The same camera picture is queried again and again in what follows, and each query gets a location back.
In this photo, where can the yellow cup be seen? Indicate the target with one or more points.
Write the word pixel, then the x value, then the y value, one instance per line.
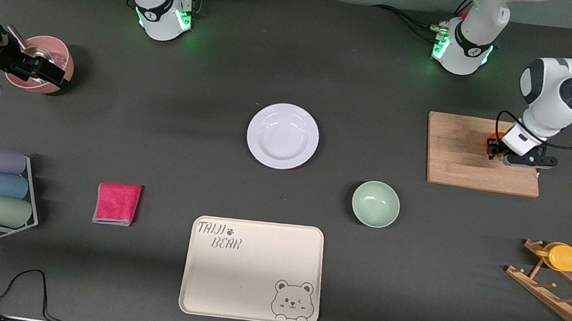
pixel 564 258

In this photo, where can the light green bowl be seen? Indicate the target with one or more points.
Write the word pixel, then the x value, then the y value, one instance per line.
pixel 375 204

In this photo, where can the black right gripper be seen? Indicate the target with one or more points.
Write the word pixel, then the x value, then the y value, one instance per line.
pixel 0 57

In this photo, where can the white round plate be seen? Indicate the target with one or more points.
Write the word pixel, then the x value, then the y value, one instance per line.
pixel 282 136

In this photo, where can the pink bowl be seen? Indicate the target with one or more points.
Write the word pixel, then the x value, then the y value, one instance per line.
pixel 68 68

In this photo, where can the metal scoop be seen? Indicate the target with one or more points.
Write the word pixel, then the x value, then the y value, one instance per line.
pixel 38 53

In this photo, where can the wooden cutting board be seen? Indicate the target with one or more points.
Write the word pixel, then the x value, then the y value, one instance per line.
pixel 455 151

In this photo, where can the orange fruit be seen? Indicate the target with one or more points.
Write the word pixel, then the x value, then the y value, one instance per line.
pixel 493 136

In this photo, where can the beige bear print tray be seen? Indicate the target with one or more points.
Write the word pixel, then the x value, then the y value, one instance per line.
pixel 246 283

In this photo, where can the green cup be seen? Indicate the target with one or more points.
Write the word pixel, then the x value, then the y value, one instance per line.
pixel 4 211

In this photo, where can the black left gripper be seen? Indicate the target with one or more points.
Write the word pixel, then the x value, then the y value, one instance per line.
pixel 495 147

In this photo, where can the pink folded cloth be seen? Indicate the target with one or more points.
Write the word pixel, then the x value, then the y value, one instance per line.
pixel 117 204

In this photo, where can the blue cup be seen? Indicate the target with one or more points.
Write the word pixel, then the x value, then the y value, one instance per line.
pixel 0 185

